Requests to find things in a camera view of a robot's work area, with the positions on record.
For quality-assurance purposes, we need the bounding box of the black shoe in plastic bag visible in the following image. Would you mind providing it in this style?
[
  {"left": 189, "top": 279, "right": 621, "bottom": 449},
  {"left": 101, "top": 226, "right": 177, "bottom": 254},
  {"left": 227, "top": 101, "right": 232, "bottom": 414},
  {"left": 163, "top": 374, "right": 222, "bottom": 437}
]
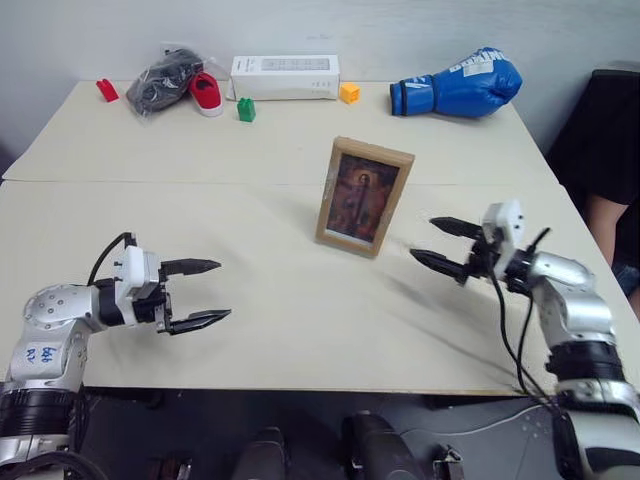
[{"left": 125, "top": 43, "right": 221, "bottom": 124}]

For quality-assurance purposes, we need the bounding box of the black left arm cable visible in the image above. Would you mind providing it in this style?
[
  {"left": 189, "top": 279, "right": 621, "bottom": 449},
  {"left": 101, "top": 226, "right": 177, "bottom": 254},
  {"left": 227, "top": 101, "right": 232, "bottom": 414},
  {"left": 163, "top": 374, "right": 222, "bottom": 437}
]
[{"left": 87, "top": 231, "right": 138, "bottom": 287}]

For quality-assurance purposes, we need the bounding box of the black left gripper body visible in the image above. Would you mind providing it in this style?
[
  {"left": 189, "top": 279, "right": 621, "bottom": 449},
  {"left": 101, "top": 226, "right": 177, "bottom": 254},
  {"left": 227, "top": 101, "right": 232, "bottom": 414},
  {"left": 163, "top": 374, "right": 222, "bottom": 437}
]
[{"left": 130, "top": 273, "right": 174, "bottom": 335}]

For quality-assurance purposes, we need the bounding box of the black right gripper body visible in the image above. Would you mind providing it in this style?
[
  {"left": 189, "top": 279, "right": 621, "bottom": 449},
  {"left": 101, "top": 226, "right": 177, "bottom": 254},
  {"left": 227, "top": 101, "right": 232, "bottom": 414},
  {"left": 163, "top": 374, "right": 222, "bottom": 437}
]
[{"left": 462, "top": 225, "right": 506, "bottom": 287}]

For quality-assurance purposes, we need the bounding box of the red canvas shoe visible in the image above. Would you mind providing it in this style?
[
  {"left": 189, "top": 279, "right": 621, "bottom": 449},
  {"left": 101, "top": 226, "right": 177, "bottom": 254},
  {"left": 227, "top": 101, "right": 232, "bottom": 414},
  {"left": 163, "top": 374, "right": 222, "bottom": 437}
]
[{"left": 187, "top": 71, "right": 225, "bottom": 119}]

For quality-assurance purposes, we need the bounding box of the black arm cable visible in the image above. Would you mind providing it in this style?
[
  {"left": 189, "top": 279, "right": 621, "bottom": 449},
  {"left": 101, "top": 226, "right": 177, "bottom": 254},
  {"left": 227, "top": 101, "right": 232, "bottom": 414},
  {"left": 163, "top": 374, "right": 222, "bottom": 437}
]
[
  {"left": 87, "top": 231, "right": 138, "bottom": 287},
  {"left": 487, "top": 227, "right": 564, "bottom": 409}
]

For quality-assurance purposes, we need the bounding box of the white cardboard box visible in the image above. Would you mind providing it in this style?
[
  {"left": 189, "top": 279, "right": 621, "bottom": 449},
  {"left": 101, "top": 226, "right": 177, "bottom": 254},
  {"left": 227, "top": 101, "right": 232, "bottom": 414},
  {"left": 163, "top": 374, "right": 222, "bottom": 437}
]
[{"left": 225, "top": 54, "right": 342, "bottom": 102}]

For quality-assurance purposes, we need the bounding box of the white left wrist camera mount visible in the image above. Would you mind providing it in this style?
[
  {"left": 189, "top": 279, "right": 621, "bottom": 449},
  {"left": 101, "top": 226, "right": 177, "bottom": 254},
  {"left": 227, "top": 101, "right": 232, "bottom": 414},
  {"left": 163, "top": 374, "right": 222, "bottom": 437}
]
[{"left": 113, "top": 244, "right": 162, "bottom": 302}]

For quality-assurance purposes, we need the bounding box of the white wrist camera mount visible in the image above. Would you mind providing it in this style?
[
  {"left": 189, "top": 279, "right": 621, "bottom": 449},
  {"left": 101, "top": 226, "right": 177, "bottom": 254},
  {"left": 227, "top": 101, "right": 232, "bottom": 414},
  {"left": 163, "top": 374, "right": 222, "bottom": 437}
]
[
  {"left": 480, "top": 199, "right": 526, "bottom": 275},
  {"left": 113, "top": 244, "right": 162, "bottom": 302}
]

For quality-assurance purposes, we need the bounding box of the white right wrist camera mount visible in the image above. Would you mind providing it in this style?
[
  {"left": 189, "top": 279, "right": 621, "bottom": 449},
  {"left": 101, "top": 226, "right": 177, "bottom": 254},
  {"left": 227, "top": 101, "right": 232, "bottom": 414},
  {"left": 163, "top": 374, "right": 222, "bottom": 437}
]
[{"left": 480, "top": 199, "right": 526, "bottom": 275}]

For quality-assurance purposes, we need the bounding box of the person in black clothing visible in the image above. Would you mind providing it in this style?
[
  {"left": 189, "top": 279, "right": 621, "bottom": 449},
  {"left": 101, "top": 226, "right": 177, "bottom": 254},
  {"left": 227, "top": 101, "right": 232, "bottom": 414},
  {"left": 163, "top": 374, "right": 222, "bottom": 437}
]
[{"left": 544, "top": 60, "right": 640, "bottom": 321}]

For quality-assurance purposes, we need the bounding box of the blue boxing glove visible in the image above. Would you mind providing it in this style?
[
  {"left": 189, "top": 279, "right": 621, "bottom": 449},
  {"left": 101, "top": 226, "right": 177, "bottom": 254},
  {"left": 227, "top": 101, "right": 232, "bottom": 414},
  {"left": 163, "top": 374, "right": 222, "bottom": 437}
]
[{"left": 389, "top": 47, "right": 524, "bottom": 119}]

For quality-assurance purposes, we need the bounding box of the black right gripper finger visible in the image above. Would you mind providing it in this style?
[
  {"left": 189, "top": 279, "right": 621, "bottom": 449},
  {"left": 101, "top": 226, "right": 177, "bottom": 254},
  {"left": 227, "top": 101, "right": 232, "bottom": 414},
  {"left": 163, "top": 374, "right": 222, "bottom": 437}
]
[
  {"left": 429, "top": 216, "right": 484, "bottom": 242},
  {"left": 409, "top": 248, "right": 472, "bottom": 284}
]

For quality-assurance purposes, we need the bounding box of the dark rounded shape under table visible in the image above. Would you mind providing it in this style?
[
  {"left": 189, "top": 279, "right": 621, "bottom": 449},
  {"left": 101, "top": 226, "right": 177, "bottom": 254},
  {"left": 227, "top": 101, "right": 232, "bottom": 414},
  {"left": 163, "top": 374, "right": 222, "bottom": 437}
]
[
  {"left": 340, "top": 410, "right": 419, "bottom": 480},
  {"left": 232, "top": 425, "right": 289, "bottom": 480}
]

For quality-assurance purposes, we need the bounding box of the wooden picture frame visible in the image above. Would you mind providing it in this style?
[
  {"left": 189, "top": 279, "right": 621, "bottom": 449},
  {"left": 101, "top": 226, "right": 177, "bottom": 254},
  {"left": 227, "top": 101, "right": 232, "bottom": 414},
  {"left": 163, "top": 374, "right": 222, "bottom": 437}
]
[{"left": 314, "top": 135, "right": 416, "bottom": 259}]

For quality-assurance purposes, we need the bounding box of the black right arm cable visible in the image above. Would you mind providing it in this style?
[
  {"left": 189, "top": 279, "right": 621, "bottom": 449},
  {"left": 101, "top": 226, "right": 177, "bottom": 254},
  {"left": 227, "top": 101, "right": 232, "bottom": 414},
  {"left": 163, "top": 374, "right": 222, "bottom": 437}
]
[{"left": 487, "top": 227, "right": 564, "bottom": 409}]

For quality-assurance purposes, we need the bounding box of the red toy block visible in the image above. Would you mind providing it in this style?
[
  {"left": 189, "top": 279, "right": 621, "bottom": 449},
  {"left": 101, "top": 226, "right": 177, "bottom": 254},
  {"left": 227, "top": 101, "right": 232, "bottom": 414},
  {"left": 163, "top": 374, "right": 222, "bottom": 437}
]
[{"left": 95, "top": 78, "right": 120, "bottom": 103}]

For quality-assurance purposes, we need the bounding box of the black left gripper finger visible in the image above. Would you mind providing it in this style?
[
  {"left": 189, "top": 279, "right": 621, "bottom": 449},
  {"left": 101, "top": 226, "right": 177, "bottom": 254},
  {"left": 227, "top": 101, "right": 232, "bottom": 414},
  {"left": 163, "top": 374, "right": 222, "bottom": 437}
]
[
  {"left": 159, "top": 258, "right": 223, "bottom": 280},
  {"left": 166, "top": 308, "right": 233, "bottom": 336}
]

